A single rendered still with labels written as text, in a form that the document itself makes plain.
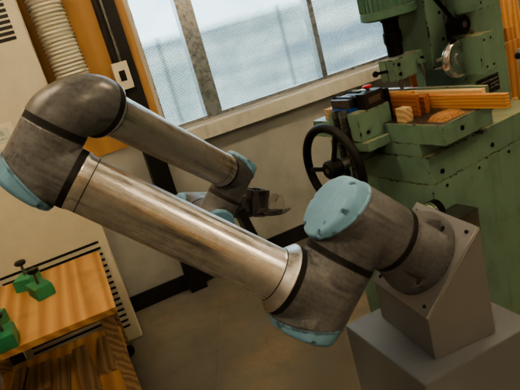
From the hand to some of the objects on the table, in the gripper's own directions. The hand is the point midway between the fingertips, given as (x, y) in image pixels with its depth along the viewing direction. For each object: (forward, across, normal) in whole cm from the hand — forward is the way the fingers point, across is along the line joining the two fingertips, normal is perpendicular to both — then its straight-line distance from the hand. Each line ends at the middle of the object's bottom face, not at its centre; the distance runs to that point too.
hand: (286, 210), depth 173 cm
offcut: (+28, -20, -30) cm, 45 cm away
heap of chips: (+33, -31, -31) cm, 55 cm away
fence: (+44, -6, -36) cm, 57 cm away
